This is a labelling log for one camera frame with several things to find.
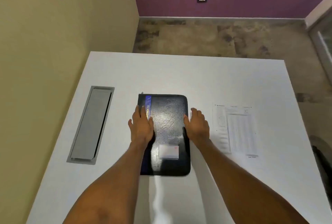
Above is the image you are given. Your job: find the person's left hand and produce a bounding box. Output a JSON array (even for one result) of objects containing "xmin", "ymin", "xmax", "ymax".
[{"xmin": 128, "ymin": 105, "xmax": 155, "ymax": 148}]

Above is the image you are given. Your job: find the black office chair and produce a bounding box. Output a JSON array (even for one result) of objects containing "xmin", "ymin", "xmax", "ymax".
[{"xmin": 310, "ymin": 135, "xmax": 332, "ymax": 196}]

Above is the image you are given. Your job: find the person's right forearm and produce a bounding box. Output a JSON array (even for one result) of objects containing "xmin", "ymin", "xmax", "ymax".
[{"xmin": 192, "ymin": 138, "xmax": 309, "ymax": 224}]

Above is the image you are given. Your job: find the white framed glass door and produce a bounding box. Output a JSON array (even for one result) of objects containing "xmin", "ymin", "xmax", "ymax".
[{"xmin": 305, "ymin": 0, "xmax": 332, "ymax": 84}]

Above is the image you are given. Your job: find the person's right hand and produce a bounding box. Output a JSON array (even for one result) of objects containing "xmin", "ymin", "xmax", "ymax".
[{"xmin": 183, "ymin": 108, "xmax": 210, "ymax": 146}]

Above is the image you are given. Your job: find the grey desk cable hatch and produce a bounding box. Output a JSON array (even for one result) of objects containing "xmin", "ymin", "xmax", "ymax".
[{"xmin": 66, "ymin": 86, "xmax": 115, "ymax": 165}]

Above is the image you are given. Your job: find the printed white paper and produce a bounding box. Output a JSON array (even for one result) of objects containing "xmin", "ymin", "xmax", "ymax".
[{"xmin": 212, "ymin": 102, "xmax": 260, "ymax": 159}]

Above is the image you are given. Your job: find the black zip portfolio folder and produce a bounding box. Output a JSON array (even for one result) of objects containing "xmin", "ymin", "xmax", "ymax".
[{"xmin": 137, "ymin": 92, "xmax": 192, "ymax": 177}]

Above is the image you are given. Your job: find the person's left forearm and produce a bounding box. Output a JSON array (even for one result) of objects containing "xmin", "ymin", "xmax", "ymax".
[{"xmin": 62, "ymin": 142, "xmax": 156, "ymax": 224}]

